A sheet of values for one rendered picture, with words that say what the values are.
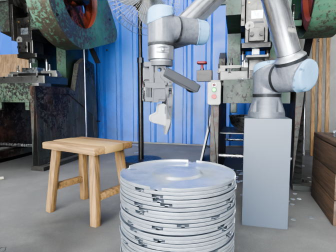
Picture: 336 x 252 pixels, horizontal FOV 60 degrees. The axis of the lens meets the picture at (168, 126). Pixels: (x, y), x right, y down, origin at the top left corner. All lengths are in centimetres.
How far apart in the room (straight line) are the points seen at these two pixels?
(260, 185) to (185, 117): 211
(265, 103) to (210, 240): 71
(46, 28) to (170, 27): 158
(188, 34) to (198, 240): 56
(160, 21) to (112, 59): 274
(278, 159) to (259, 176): 10
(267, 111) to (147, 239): 77
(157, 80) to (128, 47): 267
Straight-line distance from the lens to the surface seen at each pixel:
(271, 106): 125
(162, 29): 84
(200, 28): 90
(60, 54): 279
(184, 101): 327
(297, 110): 181
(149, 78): 84
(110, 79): 356
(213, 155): 183
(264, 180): 127
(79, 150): 127
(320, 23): 200
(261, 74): 126
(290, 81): 116
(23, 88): 247
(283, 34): 115
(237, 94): 185
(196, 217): 64
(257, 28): 202
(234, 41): 230
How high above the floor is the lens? 53
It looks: 5 degrees down
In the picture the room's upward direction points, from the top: straight up
